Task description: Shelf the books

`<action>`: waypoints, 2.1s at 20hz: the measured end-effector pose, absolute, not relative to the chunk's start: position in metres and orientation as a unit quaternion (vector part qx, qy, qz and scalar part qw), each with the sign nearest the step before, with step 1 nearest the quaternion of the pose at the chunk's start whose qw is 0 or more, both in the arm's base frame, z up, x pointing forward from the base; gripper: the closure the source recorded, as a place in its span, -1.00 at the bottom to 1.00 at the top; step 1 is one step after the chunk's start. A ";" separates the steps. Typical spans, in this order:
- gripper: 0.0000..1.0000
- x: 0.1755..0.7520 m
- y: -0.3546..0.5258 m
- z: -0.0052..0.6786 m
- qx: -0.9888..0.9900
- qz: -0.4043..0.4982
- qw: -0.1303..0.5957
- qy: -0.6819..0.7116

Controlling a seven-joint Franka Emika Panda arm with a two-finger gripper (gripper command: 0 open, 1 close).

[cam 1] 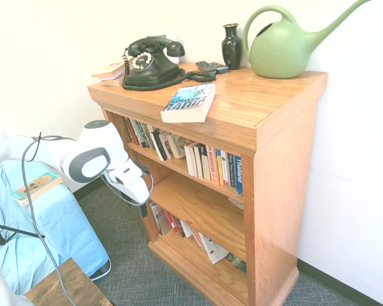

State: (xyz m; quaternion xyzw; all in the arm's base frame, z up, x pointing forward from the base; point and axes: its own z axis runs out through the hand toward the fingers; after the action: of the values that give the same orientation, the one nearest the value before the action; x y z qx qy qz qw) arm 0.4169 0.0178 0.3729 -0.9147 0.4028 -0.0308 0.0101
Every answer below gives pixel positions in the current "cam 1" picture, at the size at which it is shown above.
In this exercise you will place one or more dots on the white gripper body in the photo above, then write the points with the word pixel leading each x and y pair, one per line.
pixel 132 183

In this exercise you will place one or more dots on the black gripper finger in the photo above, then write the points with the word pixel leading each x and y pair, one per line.
pixel 143 211

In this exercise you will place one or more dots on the blue Darwin's Radio paperback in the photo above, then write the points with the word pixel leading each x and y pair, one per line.
pixel 188 102

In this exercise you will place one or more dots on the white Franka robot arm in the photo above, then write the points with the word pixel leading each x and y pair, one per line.
pixel 92 143

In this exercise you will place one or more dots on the grey white cover book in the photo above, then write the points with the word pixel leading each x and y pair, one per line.
pixel 161 220

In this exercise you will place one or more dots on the red spine slim book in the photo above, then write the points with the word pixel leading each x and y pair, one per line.
pixel 171 223

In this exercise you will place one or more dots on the dark spine slim book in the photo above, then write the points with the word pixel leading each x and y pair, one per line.
pixel 179 227

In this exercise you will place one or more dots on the black white leaning paperback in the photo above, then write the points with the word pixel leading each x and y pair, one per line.
pixel 159 145

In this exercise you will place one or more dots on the white slim book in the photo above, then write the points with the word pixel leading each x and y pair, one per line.
pixel 186 229

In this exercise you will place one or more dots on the green white spine book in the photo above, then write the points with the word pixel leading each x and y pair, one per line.
pixel 145 137

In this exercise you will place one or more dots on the pale leaning paperback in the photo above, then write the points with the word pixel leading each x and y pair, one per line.
pixel 167 145

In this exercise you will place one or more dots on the olive dark spine book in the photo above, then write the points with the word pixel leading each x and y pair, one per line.
pixel 126 129

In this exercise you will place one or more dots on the white patterned paperback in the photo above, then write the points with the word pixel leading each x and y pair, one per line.
pixel 178 146

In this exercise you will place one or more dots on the orange white leaning book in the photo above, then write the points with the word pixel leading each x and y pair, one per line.
pixel 198 239

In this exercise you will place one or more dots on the plain white paperback book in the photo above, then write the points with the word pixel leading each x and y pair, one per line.
pixel 190 159

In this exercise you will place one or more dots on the white black spine book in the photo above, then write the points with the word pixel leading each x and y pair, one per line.
pixel 205 165

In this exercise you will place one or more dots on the light blue cloth cover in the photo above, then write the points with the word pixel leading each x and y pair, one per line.
pixel 67 229

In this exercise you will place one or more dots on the white book red spots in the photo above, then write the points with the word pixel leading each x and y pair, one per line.
pixel 215 250

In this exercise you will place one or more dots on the orange Washington spine book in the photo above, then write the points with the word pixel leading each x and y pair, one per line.
pixel 213 165

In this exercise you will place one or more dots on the yellow spine book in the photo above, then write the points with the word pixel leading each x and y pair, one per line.
pixel 220 172

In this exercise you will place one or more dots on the teal orange cover book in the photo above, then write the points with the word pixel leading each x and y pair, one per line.
pixel 41 183

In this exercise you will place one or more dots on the white spine thin book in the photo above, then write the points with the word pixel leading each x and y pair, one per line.
pixel 225 169

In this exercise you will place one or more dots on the loose paper cards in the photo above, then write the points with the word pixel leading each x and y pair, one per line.
pixel 236 204

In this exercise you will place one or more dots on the dark brown wooden table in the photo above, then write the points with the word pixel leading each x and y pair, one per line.
pixel 79 287

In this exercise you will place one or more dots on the blue Thailand guide book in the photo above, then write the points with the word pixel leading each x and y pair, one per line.
pixel 238 175

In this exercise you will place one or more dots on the dark green flat book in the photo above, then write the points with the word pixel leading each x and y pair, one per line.
pixel 236 263

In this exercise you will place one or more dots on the cream cover paperback book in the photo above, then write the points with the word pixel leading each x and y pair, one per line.
pixel 110 70

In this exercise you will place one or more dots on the black rotary telephone base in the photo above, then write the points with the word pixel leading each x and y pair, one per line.
pixel 156 70

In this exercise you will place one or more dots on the wooden bookshelf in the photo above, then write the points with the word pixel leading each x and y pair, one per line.
pixel 274 191

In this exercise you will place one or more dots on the dark remote control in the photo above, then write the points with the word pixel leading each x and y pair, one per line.
pixel 202 65
pixel 220 67

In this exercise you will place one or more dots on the black telephone handset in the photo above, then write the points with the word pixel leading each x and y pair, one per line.
pixel 156 44

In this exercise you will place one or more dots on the black glossy vase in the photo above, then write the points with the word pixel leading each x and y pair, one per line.
pixel 231 48

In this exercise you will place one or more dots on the green plastic watering can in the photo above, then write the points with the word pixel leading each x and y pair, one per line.
pixel 277 51

